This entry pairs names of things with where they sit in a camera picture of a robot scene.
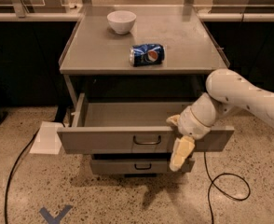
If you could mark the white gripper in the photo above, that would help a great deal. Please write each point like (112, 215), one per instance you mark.
(190, 124)

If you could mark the white paper sheet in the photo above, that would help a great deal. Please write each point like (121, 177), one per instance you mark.
(47, 140)

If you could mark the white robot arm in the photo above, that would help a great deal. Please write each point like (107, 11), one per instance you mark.
(226, 91)

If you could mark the grey bottom drawer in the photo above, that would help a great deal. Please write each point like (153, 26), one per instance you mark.
(130, 167)

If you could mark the white ceramic bowl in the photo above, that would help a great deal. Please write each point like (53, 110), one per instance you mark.
(121, 21)

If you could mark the grey top drawer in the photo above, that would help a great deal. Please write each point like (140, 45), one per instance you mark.
(120, 128)

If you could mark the grey metal drawer cabinet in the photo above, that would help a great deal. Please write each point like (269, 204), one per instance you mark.
(96, 61)

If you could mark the grey drawer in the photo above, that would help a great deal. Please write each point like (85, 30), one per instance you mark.
(120, 128)
(130, 167)

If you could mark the dark counter with rail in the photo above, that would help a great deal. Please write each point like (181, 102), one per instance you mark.
(30, 54)

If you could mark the blue Pepsi can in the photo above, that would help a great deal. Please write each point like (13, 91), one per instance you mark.
(146, 54)

